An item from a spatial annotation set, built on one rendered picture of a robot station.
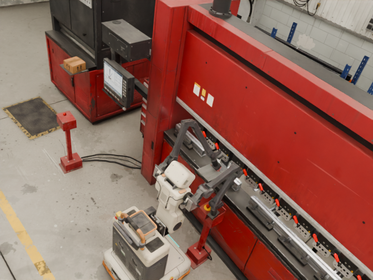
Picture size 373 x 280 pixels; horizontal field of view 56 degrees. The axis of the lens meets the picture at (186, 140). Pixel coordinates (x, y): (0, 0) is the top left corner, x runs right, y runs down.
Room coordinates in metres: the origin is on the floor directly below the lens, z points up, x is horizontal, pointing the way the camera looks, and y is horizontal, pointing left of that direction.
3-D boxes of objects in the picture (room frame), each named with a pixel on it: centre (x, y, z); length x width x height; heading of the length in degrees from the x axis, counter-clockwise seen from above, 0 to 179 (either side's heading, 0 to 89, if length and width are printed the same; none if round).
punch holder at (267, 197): (2.16, -0.81, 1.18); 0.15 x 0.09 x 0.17; 43
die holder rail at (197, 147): (2.98, -0.04, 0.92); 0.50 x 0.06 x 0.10; 43
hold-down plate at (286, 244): (1.81, -1.07, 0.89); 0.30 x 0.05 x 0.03; 43
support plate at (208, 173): (2.48, -0.31, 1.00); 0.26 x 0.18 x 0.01; 133
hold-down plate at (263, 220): (2.10, -0.79, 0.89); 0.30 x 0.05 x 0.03; 43
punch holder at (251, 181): (2.31, -0.67, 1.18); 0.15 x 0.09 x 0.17; 43
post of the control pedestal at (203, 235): (2.17, -0.36, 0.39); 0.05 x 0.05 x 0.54; 47
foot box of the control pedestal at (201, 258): (2.14, -0.34, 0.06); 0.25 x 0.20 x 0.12; 137
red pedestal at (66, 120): (3.11, 1.42, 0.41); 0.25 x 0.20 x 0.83; 133
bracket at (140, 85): (3.34, 0.67, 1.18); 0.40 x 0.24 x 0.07; 43
